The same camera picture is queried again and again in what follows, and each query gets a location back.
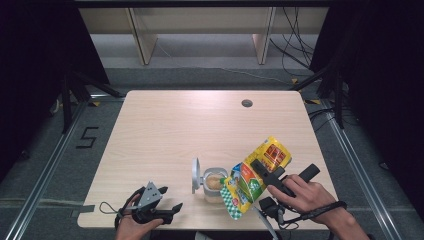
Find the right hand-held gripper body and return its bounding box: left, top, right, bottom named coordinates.
left=253, top=163, right=321, bottom=240

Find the person's right hand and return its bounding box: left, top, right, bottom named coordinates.
left=266, top=173, right=347, bottom=225

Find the black metal stand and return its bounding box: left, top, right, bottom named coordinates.
left=289, top=61, right=346, bottom=130
left=60, top=69, right=125, bottom=134

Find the black wrist strap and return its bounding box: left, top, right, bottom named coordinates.
left=114, top=186, right=147, bottom=231
left=279, top=200, right=348, bottom=232

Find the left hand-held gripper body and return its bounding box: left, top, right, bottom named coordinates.
left=131, top=181, right=173, bottom=225

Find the thin grey cord loop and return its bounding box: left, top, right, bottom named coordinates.
left=98, top=201, right=118, bottom=215

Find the black hanging cable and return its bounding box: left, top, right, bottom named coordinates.
left=281, top=7, right=316, bottom=78
left=269, top=37, right=312, bottom=70

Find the black floor cable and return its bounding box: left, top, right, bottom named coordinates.
left=313, top=116, right=337, bottom=133
left=308, top=107, right=337, bottom=122

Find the flat metal floor strip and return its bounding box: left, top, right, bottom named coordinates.
left=0, top=197, right=96, bottom=210

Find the person's left hand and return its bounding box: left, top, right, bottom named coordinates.
left=114, top=194, right=165, bottom=240

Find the thin white cable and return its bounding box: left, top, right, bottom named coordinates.
left=155, top=41, right=290, bottom=85

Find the grey tape strip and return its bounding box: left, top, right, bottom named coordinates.
left=70, top=204, right=96, bottom=218

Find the aluminium floor rail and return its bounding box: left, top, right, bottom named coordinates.
left=4, top=99, right=88, bottom=240
left=320, top=99, right=398, bottom=240

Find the pale granular powder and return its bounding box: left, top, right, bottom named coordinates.
left=205, top=173, right=224, bottom=190

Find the black curtain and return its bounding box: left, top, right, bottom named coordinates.
left=309, top=0, right=424, bottom=221
left=0, top=0, right=111, bottom=183

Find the yellow spouted pouch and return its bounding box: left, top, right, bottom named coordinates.
left=219, top=135, right=293, bottom=221

